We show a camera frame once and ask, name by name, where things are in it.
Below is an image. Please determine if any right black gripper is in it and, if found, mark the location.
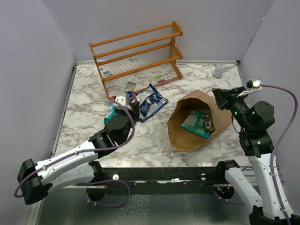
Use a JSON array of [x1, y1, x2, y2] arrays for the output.
[[213, 85, 252, 130]]

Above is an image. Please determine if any blue Burts chips bag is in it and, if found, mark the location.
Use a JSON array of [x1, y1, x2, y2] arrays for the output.
[[126, 91, 138, 115]]

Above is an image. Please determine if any blue white snack bag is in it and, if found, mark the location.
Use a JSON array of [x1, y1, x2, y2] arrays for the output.
[[136, 84, 169, 123]]

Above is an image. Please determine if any teal snack packet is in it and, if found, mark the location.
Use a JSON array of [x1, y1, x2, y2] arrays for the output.
[[104, 103, 116, 124]]

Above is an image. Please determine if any brown paper bag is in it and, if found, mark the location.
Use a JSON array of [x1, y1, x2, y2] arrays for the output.
[[167, 90, 232, 151]]

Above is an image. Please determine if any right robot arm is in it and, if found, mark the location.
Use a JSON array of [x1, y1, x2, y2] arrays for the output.
[[213, 87, 300, 225]]

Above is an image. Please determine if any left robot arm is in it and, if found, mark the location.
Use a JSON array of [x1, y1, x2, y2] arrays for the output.
[[14, 100, 140, 205]]

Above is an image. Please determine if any green snack packet in bag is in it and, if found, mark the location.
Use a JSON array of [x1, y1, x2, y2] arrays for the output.
[[181, 110, 215, 139]]

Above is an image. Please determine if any small clear plastic jar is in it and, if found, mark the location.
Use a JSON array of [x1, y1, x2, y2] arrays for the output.
[[213, 66, 225, 79]]

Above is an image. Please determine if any red white staple box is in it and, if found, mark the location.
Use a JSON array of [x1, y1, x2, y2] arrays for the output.
[[108, 90, 120, 98]]

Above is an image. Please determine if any purple capped marker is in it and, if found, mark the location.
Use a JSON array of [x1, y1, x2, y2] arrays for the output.
[[158, 77, 176, 83]]

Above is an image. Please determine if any green capped marker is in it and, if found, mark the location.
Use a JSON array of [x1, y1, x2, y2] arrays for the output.
[[156, 69, 173, 79]]

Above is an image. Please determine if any wooden three-tier rack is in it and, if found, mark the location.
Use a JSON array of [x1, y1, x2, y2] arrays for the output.
[[89, 21, 183, 97]]

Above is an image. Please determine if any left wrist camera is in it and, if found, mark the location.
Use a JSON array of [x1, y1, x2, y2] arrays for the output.
[[109, 93, 129, 109]]

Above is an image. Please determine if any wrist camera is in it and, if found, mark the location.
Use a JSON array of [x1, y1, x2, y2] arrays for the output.
[[109, 93, 129, 109], [237, 78, 262, 97]]

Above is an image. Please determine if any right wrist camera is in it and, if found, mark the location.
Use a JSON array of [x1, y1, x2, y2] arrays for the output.
[[237, 78, 262, 97]]

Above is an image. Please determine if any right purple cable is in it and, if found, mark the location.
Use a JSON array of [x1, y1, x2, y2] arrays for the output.
[[260, 83, 299, 225]]

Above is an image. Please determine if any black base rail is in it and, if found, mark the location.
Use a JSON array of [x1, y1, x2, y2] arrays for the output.
[[77, 160, 240, 195]]

